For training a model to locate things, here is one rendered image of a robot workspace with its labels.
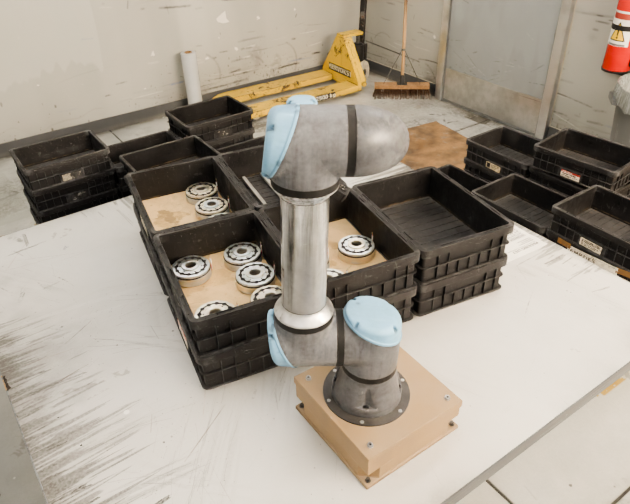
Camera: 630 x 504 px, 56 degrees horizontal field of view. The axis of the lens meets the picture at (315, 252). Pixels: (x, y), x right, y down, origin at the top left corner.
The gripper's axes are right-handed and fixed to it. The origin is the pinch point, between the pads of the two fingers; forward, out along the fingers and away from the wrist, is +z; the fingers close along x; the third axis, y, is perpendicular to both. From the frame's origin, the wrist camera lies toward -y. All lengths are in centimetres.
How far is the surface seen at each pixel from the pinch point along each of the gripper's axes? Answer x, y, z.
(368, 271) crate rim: 13.4, -18.3, 1.5
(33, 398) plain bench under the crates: 56, 54, 24
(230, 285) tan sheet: 16.9, 17.9, 11.0
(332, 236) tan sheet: -13.0, -1.3, 11.0
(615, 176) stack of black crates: -126, -93, 35
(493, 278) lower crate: -15, -48, 18
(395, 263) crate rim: 8.2, -23.9, 1.5
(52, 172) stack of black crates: -70, 151, 39
